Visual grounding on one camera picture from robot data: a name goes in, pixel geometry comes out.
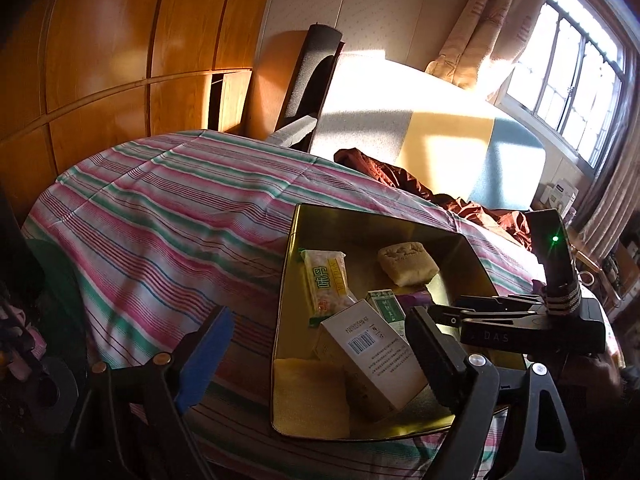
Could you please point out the white cardboard box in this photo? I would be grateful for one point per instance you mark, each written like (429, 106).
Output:
(560, 195)

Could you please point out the wooden side desk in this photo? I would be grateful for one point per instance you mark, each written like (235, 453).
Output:
(622, 260)

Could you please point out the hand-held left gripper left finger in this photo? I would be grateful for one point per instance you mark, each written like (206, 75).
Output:
(207, 360)

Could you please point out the barred window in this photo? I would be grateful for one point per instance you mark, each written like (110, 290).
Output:
(575, 75)

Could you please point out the wooden wardrobe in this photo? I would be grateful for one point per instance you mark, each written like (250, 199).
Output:
(100, 35)

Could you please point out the beige curtain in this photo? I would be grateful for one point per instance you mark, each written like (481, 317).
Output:
(480, 20)

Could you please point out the gold tin box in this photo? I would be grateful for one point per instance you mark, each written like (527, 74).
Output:
(360, 230)

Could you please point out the striped tablecloth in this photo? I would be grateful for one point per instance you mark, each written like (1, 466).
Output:
(150, 210)

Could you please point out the glass side table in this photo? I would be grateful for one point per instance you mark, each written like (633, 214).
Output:
(55, 285)

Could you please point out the rolled black mat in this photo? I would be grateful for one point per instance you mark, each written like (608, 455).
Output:
(310, 75)

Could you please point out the small green box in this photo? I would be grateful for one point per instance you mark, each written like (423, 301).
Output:
(387, 305)

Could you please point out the purple snack packet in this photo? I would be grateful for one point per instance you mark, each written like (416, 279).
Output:
(416, 301)

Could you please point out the yellow snack packet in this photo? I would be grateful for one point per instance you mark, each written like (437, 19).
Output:
(325, 280)

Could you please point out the tan pastry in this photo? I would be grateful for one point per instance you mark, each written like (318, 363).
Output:
(407, 262)

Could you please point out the reddish brown blanket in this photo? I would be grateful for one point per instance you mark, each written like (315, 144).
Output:
(390, 175)

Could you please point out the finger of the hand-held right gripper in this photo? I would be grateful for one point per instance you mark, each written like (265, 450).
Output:
(480, 316)
(500, 301)

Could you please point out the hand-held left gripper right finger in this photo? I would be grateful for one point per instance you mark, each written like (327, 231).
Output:
(435, 360)

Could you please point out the white barcode box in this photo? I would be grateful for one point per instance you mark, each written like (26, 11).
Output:
(370, 355)

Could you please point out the grey striped curtain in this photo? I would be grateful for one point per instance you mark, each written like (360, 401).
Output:
(610, 200)

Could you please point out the yellow sponge cloth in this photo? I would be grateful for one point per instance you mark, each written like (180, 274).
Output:
(310, 395)

